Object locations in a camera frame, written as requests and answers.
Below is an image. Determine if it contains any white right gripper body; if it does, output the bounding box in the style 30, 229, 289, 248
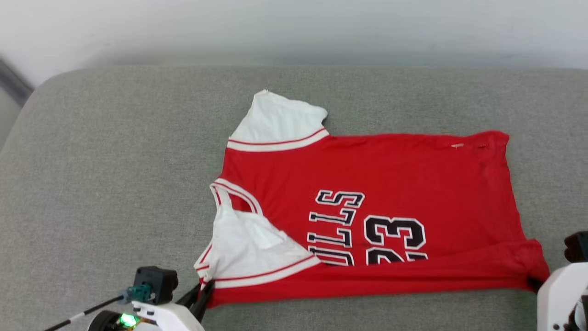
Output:
537, 262, 588, 331

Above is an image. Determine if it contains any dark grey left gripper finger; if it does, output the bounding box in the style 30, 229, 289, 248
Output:
190, 280, 216, 323
176, 284, 203, 309

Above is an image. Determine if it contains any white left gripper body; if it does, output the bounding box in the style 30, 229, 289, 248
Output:
87, 301, 205, 331

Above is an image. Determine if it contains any red and white basketball jersey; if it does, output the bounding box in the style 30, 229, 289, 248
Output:
193, 89, 550, 308

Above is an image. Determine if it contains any black and white camera cable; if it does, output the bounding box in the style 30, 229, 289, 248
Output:
44, 285, 154, 331

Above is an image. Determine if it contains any grey wall trim strip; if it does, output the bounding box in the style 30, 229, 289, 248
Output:
0, 57, 35, 108

